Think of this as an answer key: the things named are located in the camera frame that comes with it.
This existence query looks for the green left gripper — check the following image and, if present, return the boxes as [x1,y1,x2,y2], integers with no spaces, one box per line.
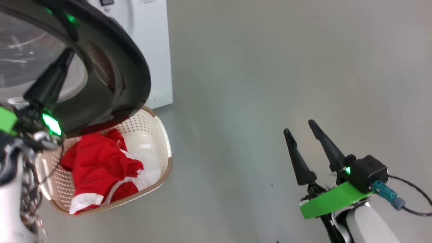
[0,47,76,151]

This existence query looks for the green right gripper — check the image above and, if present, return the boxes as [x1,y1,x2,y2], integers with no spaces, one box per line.
[283,119,374,220]

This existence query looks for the black round washer door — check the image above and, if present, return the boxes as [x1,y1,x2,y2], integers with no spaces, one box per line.
[0,0,152,136]

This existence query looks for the red garment large white panel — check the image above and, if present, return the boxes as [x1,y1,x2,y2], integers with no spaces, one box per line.
[69,140,162,216]

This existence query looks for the white front-load washing machine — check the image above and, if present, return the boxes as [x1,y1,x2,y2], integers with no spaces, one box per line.
[86,0,174,110]

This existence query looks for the cream perforated basket brown rim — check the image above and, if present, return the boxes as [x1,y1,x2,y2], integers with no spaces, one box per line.
[34,106,173,217]

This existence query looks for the teal right camera connector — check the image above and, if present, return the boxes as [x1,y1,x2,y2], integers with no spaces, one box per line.
[371,180,406,212]

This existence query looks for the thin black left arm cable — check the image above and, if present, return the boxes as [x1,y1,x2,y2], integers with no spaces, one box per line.
[20,144,65,237]

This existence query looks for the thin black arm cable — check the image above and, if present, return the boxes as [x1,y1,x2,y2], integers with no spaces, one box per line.
[20,144,65,237]
[387,174,432,217]

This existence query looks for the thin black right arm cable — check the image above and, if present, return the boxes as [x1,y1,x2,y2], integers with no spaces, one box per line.
[387,174,432,217]

